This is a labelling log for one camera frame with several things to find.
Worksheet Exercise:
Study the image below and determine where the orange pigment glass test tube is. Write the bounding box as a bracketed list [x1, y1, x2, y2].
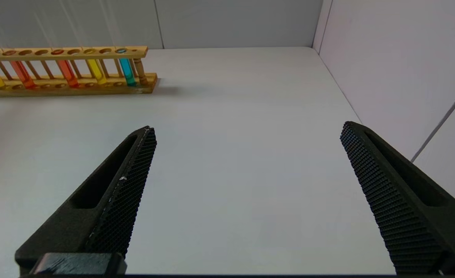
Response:
[0, 0, 37, 90]
[31, 0, 80, 88]

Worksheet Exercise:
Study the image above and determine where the wooden test tube rack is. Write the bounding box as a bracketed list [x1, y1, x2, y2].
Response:
[0, 46, 158, 98]

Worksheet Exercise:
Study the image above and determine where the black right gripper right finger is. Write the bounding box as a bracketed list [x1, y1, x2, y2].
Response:
[340, 121, 455, 276]

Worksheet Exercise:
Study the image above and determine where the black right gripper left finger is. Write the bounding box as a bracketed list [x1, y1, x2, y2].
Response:
[15, 125, 157, 276]

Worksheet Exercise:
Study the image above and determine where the teal pigment glass test tube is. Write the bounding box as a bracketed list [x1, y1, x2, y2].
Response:
[102, 0, 138, 87]

